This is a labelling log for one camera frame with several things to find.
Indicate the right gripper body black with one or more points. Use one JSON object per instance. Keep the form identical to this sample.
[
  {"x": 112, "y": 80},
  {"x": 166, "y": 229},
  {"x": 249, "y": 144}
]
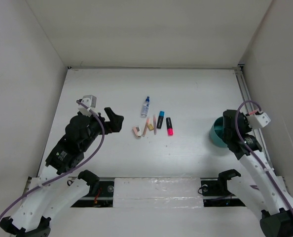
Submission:
[{"x": 245, "y": 125}]

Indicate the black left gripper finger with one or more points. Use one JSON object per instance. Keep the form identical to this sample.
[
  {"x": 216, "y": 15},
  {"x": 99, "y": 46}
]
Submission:
[
  {"x": 116, "y": 123},
  {"x": 113, "y": 117}
]

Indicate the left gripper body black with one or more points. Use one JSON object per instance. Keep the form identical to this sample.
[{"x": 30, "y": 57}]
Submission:
[{"x": 96, "y": 130}]

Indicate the orange pencil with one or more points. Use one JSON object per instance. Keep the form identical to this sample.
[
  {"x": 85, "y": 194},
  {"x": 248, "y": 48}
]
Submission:
[{"x": 146, "y": 127}]

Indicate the pink pencil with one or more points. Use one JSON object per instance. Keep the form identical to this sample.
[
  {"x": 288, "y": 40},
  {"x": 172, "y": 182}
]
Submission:
[{"x": 154, "y": 125}]

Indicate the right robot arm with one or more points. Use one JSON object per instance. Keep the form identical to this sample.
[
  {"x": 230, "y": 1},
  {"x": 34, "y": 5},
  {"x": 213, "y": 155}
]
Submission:
[{"x": 265, "y": 196}]

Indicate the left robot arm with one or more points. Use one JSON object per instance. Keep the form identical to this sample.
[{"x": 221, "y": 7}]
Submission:
[{"x": 39, "y": 205}]

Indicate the teal round container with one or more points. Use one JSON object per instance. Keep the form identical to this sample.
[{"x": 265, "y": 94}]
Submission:
[{"x": 216, "y": 133}]

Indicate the pink eraser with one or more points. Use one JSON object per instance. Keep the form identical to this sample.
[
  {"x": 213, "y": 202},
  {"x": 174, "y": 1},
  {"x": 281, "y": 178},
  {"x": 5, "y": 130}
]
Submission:
[{"x": 137, "y": 131}]

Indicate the clear spray bottle blue cap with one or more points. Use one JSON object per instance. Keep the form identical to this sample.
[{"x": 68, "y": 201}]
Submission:
[{"x": 145, "y": 108}]

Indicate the blue capped black highlighter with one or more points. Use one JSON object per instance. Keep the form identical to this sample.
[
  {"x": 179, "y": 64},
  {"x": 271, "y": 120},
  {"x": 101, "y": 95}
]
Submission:
[{"x": 160, "y": 119}]

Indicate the pink capped black highlighter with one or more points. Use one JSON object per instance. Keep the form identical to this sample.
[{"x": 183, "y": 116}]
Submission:
[{"x": 169, "y": 127}]

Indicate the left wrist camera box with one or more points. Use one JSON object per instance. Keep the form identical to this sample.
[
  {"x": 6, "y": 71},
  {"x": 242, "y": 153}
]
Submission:
[{"x": 87, "y": 105}]

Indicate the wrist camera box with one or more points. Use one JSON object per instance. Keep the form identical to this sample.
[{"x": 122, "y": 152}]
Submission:
[
  {"x": 258, "y": 120},
  {"x": 87, "y": 105}
]

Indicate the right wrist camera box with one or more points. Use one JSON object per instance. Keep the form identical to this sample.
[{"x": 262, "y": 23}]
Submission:
[{"x": 258, "y": 120}]

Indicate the aluminium side rail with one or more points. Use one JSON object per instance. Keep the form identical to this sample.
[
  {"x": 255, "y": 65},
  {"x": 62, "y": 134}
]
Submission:
[{"x": 251, "y": 110}]

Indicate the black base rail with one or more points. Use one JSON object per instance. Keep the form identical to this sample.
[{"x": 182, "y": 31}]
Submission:
[{"x": 212, "y": 195}]

